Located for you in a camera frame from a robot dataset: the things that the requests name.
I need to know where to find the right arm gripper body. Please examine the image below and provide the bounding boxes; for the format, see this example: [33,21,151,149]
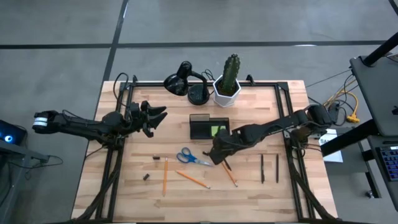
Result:
[210,128,242,159]

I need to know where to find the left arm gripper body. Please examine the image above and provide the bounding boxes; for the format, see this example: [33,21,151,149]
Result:
[126,101,155,138]

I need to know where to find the orange pencil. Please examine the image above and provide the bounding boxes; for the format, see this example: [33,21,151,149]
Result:
[220,161,239,188]
[175,169,211,190]
[162,157,169,197]

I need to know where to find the blue-handled scissors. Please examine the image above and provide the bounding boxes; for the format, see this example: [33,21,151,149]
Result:
[176,147,213,167]

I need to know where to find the black mesh desk organizer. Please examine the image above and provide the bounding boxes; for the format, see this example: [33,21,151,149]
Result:
[189,113,231,140]

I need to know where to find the green sticky note pad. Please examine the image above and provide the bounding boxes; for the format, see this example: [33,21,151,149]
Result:
[210,125,227,138]

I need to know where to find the black gooseneck desk lamp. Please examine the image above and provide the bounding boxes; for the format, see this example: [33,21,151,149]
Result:
[163,60,211,106]

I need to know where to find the green cactus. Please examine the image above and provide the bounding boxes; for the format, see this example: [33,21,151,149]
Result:
[220,54,241,93]

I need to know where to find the white paper sheet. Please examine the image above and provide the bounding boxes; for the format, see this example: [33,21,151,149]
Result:
[317,128,345,164]

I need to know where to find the black power strip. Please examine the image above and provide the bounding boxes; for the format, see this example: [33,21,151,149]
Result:
[328,102,342,124]

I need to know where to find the blue-lit black device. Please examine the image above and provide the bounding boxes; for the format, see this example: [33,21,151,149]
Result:
[0,119,28,146]

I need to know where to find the black diagonal beam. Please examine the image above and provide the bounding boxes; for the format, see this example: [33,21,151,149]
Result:
[320,119,379,157]

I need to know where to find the grey equipment stand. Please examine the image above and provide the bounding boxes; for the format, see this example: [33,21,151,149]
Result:
[0,139,65,224]

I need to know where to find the grey side desk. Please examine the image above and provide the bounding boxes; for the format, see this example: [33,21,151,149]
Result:
[349,54,398,138]

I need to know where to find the backlit keyboard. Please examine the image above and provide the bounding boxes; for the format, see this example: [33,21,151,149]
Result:
[375,145,398,183]

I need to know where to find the black slanted pole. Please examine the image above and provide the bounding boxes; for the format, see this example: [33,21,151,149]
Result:
[362,30,398,68]

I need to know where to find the black aluminium table frame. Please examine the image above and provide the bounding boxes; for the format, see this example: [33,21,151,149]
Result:
[72,74,338,223]

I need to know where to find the yellow cable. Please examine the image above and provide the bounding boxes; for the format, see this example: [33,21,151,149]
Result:
[323,90,361,124]

